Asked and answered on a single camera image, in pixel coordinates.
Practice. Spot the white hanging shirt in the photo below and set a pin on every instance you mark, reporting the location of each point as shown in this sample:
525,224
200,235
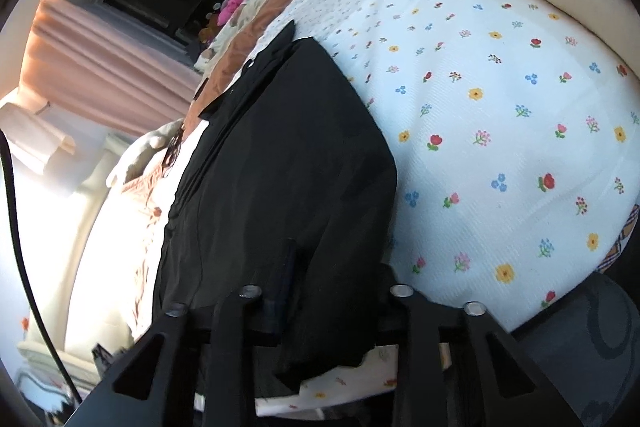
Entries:
30,132

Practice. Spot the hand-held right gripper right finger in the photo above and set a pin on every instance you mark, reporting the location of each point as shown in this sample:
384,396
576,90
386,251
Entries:
420,332

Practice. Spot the plaid cloth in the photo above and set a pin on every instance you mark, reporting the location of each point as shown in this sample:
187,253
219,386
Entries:
622,244

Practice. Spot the white plush pillow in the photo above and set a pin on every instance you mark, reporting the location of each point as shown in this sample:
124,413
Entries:
145,147

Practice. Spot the pink curtain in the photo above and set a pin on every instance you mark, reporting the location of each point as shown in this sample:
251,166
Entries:
100,67

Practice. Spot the brown plush toy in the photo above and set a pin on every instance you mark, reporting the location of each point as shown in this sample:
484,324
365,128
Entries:
207,29

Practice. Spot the person's grey patterned pants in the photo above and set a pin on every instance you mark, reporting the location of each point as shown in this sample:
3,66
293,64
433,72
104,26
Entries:
600,332

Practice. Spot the pink orange blanket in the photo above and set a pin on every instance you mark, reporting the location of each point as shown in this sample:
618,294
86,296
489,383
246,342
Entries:
235,57

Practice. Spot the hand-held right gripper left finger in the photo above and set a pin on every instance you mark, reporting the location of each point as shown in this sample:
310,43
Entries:
289,267

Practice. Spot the white floral bedsheet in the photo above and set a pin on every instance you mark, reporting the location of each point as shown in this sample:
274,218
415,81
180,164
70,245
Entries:
500,132

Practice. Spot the pile of clothes by window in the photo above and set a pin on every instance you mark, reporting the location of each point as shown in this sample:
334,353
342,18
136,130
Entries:
260,7

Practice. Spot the black hooded jacket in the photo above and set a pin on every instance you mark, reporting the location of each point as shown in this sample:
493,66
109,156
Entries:
290,147

